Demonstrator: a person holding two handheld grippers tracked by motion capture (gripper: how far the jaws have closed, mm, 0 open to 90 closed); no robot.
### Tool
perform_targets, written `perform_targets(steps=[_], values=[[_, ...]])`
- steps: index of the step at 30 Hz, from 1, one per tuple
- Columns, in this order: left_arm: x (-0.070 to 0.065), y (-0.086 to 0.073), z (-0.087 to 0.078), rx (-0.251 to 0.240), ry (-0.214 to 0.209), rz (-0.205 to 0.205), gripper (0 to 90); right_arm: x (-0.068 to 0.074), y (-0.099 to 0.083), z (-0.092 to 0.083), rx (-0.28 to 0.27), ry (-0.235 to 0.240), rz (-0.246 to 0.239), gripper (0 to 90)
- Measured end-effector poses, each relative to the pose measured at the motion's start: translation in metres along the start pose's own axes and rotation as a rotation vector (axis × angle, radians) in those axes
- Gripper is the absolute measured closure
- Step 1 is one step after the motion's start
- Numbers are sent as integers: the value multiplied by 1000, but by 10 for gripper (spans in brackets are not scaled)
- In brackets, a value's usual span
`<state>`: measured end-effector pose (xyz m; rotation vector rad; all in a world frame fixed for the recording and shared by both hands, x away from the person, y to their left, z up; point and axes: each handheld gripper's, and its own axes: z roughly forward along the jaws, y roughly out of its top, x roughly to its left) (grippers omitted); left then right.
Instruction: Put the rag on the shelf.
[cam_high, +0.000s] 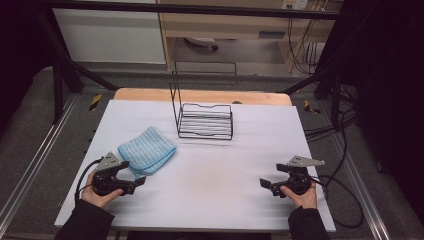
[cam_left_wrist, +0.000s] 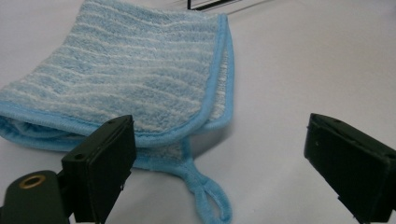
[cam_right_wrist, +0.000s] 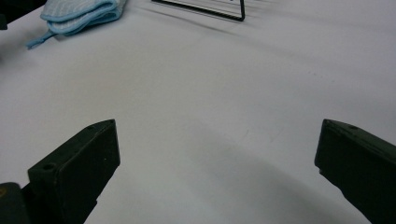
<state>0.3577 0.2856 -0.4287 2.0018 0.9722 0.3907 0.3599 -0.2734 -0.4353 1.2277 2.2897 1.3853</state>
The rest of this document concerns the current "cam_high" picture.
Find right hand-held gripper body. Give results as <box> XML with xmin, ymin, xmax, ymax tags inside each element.
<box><xmin>271</xmin><ymin>155</ymin><xmax>326</xmax><ymax>198</ymax></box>

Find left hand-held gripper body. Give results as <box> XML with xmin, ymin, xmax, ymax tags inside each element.
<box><xmin>92</xmin><ymin>152</ymin><xmax>138</xmax><ymax>197</ymax></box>

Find blue striped cloth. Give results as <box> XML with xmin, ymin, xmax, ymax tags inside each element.
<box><xmin>117</xmin><ymin>125</ymin><xmax>177</xmax><ymax>178</ymax></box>

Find black wire rack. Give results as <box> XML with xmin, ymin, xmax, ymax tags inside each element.
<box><xmin>169</xmin><ymin>61</ymin><xmax>238</xmax><ymax>141</ymax></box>

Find person's left hand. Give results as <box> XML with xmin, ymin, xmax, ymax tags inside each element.
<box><xmin>80</xmin><ymin>172</ymin><xmax>124</xmax><ymax>209</ymax></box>

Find person's right hand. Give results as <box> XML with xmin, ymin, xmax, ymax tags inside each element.
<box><xmin>280</xmin><ymin>182</ymin><xmax>318</xmax><ymax>210</ymax></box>

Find yellow black tape strip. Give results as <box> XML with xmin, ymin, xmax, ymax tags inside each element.
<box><xmin>88</xmin><ymin>93</ymin><xmax>103</xmax><ymax>112</ymax></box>
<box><xmin>303</xmin><ymin>99</ymin><xmax>322</xmax><ymax>115</ymax></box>

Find white cabinet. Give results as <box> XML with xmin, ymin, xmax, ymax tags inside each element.
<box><xmin>52</xmin><ymin>8</ymin><xmax>167</xmax><ymax>65</ymax></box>

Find black curtain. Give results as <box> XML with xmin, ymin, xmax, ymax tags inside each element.
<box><xmin>328</xmin><ymin>0</ymin><xmax>424</xmax><ymax>216</ymax></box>
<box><xmin>0</xmin><ymin>0</ymin><xmax>56</xmax><ymax>129</ymax></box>

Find white chair base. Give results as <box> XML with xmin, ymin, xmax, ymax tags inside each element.
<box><xmin>184</xmin><ymin>36</ymin><xmax>220</xmax><ymax>52</ymax></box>

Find wooden desk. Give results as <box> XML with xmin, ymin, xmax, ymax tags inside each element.
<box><xmin>156</xmin><ymin>0</ymin><xmax>344</xmax><ymax>73</ymax></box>

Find white power strip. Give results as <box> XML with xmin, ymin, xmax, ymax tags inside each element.
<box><xmin>281</xmin><ymin>0</ymin><xmax>309</xmax><ymax>11</ymax></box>

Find left hand-held gripper cable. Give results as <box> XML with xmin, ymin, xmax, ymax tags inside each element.
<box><xmin>74</xmin><ymin>159</ymin><xmax>103</xmax><ymax>203</ymax></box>

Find hand-held gripper cable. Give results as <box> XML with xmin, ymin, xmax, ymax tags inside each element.
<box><xmin>74</xmin><ymin>159</ymin><xmax>103</xmax><ymax>203</ymax></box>
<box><xmin>308</xmin><ymin>174</ymin><xmax>365</xmax><ymax>230</ymax></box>

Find right hand-held gripper cable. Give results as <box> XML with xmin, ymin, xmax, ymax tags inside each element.
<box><xmin>308</xmin><ymin>174</ymin><xmax>365</xmax><ymax>230</ymax></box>

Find aluminium rail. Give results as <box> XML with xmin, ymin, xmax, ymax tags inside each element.
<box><xmin>333</xmin><ymin>133</ymin><xmax>392</xmax><ymax>240</ymax></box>
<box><xmin>0</xmin><ymin>94</ymin><xmax>79</xmax><ymax>228</ymax></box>

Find black floor cables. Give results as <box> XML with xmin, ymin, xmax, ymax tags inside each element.
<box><xmin>304</xmin><ymin>83</ymin><xmax>360</xmax><ymax>143</ymax></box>

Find hanging black cables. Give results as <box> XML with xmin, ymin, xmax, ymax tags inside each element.
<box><xmin>286</xmin><ymin>18</ymin><xmax>322</xmax><ymax>75</ymax></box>

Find black metal frame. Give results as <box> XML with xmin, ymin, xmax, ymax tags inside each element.
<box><xmin>33</xmin><ymin>0</ymin><xmax>354</xmax><ymax>126</ymax></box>

